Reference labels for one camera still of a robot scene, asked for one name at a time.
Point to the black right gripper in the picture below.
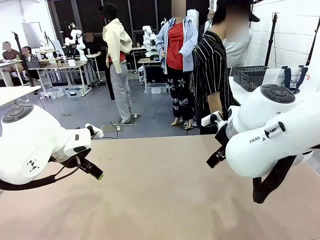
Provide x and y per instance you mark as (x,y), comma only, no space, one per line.
(221,137)

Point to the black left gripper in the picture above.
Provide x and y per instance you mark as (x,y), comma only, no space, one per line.
(80,162)

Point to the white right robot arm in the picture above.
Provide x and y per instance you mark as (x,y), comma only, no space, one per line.
(272,130)

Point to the person's right forearm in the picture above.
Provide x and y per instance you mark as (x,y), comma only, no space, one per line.
(214,103)

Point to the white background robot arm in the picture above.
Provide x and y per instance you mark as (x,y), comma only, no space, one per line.
(76,41)
(148,37)

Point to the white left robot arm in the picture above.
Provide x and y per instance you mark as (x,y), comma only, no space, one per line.
(30,140)

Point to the white side table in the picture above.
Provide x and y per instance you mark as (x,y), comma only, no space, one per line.
(236,90)

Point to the clear storage bin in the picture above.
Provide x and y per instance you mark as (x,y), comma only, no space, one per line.
(74,92)
(51,93)

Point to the clear bin with label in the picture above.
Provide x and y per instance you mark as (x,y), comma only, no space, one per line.
(156,88)

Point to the person in striped shirt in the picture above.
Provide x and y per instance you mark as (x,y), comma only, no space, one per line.
(212,62)

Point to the black equipment case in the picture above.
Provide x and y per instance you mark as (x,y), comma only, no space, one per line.
(155,74)

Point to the mannequin in red top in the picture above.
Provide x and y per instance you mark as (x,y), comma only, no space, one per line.
(177,62)

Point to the white desk with metal legs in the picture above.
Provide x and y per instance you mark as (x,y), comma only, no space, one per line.
(62,66)

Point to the white table with pole leg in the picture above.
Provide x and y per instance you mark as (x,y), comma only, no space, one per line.
(15,93)

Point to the mannequin with cream jacket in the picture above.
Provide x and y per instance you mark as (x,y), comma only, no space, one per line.
(117,57)

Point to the standing person in dark top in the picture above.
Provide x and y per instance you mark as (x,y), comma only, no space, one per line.
(91,45)

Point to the seated person in plaid shirt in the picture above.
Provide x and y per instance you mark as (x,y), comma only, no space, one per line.
(28,56)

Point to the white fabric roll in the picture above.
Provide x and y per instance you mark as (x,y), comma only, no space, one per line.
(192,16)

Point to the seated person in brown shirt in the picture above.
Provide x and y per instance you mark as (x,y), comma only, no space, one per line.
(10,53)

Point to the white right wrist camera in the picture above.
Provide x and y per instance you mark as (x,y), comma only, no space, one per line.
(210,120)

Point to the black camera tripod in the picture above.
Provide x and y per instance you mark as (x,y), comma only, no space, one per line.
(272,37)
(23,62)

